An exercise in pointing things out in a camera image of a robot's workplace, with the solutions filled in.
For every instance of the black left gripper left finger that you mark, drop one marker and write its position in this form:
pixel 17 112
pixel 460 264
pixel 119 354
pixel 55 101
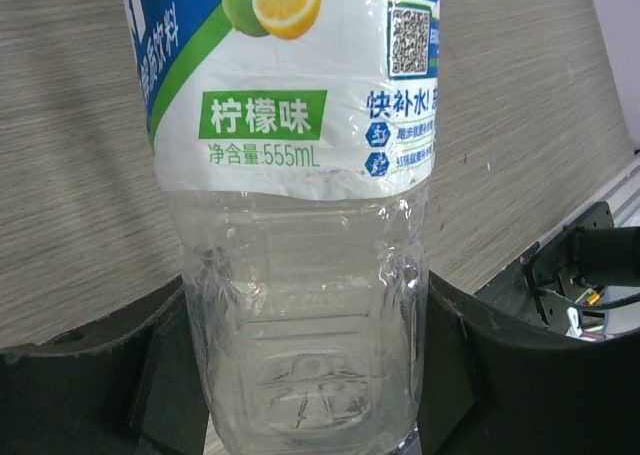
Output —
pixel 126 383

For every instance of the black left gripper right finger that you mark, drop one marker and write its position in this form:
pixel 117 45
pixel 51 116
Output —
pixel 496 385

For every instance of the clear bottle blue white label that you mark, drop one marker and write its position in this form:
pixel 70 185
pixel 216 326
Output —
pixel 294 140

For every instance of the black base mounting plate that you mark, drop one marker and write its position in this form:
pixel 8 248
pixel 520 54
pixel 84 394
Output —
pixel 582 282

